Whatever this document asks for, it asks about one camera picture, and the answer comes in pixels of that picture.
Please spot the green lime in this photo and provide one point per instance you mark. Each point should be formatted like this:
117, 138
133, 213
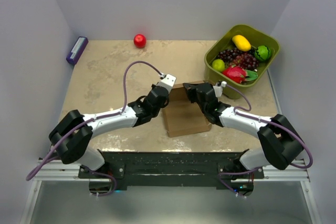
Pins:
218, 65

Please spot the brown cardboard box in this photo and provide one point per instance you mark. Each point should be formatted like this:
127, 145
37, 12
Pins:
181, 117

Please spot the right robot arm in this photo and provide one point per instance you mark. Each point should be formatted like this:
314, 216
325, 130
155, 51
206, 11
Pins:
280, 143

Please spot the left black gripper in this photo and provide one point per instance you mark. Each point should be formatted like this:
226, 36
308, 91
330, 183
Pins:
153, 86

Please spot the red dragon fruit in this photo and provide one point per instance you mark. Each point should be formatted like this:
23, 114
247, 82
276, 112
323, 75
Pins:
240, 75

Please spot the small green watermelon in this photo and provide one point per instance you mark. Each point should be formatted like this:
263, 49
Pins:
262, 53

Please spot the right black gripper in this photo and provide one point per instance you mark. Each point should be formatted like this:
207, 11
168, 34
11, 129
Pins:
191, 91

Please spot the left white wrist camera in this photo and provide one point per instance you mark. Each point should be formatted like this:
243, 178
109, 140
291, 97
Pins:
167, 81

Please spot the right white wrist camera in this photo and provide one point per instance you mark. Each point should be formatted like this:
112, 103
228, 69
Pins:
218, 88

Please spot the dark purple grapes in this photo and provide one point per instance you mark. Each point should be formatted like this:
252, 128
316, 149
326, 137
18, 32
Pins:
243, 59

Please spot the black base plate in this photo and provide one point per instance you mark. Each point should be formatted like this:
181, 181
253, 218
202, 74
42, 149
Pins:
169, 169

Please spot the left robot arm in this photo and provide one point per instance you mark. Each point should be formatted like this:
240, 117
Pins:
74, 132

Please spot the purple rectangular box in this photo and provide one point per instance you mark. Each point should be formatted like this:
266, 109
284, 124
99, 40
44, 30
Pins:
77, 50

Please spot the red apple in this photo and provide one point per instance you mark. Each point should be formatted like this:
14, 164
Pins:
140, 41

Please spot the yellow mango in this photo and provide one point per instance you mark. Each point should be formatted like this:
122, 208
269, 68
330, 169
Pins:
241, 43

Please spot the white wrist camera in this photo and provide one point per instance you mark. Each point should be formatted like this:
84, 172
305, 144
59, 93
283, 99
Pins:
167, 81
218, 88

